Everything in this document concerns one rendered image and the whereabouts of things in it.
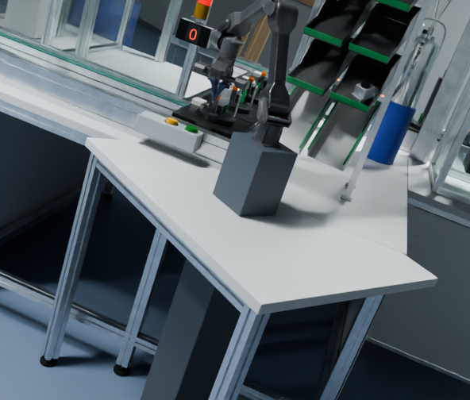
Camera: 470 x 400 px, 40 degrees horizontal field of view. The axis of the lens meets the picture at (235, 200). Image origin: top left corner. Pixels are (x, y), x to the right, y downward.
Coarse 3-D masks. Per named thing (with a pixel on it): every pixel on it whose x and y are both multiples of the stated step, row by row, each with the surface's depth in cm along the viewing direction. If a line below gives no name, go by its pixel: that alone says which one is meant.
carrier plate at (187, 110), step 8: (192, 104) 231; (176, 112) 214; (184, 112) 218; (192, 112) 221; (184, 120) 213; (192, 120) 213; (200, 120) 215; (240, 120) 232; (216, 128) 212; (224, 128) 215; (232, 128) 218; (240, 128) 222; (248, 128) 225; (224, 136) 211
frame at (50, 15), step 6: (48, 0) 241; (54, 0) 240; (48, 6) 241; (54, 6) 241; (48, 12) 242; (54, 12) 242; (48, 18) 243; (48, 24) 243; (48, 30) 244; (42, 36) 245; (48, 36) 245; (42, 42) 246; (48, 42) 246
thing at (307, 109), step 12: (300, 96) 219; (312, 96) 218; (324, 96) 218; (300, 108) 216; (312, 108) 216; (324, 108) 211; (300, 120) 214; (312, 120) 214; (288, 132) 212; (300, 132) 212; (312, 132) 210; (288, 144) 210; (300, 144) 204
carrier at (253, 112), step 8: (256, 88) 245; (208, 96) 250; (232, 104) 240; (240, 104) 246; (232, 112) 239; (240, 112) 241; (248, 112) 243; (256, 112) 251; (248, 120) 236; (256, 120) 239
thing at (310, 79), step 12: (312, 48) 215; (324, 48) 223; (336, 48) 222; (312, 60) 217; (324, 60) 217; (336, 60) 218; (348, 60) 213; (300, 72) 211; (312, 72) 211; (324, 72) 212; (336, 72) 213; (300, 84) 204; (312, 84) 206; (324, 84) 207
